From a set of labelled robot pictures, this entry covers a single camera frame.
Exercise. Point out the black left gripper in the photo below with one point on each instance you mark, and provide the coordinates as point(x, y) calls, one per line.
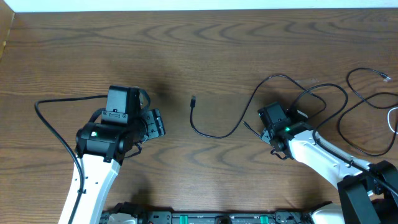
point(157, 127)

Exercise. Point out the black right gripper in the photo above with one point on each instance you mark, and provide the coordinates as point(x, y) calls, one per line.
point(270, 142)

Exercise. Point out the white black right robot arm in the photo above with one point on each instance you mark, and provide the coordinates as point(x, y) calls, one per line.
point(368, 192)

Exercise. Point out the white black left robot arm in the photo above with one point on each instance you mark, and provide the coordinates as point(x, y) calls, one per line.
point(101, 149)

